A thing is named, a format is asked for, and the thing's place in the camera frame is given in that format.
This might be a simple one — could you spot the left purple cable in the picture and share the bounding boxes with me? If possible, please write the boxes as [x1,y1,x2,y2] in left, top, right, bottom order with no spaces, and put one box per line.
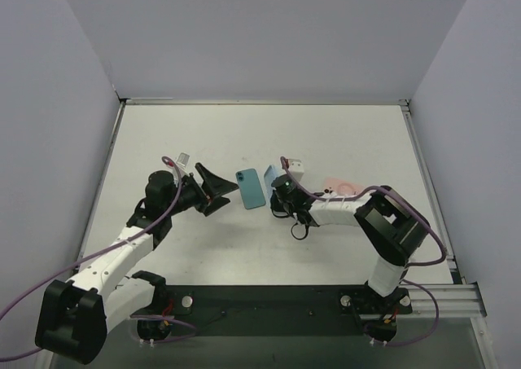
[0,155,199,360]

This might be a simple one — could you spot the aluminium front rail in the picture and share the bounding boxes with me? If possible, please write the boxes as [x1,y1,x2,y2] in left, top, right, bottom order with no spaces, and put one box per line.
[357,283,488,320]

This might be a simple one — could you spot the purple cable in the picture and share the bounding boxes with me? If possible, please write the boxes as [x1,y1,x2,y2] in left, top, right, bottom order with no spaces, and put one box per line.
[279,156,449,348]
[0,155,199,360]

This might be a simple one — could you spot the light blue phone case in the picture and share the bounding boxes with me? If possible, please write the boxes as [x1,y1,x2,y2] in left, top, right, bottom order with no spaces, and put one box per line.
[263,165,282,200]

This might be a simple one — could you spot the pink phone case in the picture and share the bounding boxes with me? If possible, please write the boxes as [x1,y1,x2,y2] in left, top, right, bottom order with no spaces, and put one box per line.
[322,178,364,197]

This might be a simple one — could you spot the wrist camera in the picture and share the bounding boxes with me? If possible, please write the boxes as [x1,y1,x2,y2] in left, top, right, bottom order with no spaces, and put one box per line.
[285,158,305,182]
[175,152,190,169]

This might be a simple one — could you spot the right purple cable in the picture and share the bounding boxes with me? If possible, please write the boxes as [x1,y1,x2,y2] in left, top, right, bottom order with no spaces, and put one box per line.
[279,156,449,348]

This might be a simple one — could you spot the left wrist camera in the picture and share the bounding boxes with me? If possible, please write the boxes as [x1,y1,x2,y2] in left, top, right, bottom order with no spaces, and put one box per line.
[175,152,190,169]

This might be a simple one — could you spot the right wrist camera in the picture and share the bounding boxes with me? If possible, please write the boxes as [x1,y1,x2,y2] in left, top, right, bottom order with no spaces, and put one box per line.
[285,158,305,182]

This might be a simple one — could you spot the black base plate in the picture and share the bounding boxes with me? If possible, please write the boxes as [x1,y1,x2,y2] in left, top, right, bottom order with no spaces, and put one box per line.
[136,284,412,341]

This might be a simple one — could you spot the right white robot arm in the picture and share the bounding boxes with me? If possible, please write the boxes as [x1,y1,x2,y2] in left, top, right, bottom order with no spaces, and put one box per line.
[271,174,430,297]

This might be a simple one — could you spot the teal phone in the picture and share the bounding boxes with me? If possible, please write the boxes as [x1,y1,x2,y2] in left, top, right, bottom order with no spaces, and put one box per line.
[235,169,265,210]

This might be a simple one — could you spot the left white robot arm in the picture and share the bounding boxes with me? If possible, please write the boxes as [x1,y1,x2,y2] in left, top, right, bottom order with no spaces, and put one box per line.
[35,157,239,364]

